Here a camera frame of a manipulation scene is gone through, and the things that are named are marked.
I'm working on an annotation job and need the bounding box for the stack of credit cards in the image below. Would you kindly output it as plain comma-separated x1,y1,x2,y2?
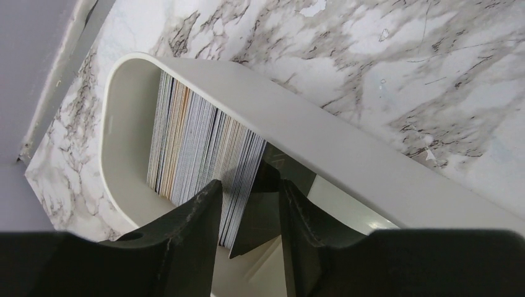
146,71,267,249

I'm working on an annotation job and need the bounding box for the white oblong plastic tray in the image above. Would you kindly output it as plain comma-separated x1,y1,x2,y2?
100,53,524,296

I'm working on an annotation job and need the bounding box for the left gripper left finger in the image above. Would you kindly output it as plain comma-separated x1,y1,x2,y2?
1,180,222,296

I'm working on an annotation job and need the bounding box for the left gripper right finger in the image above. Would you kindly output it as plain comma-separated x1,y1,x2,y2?
279,180,524,296

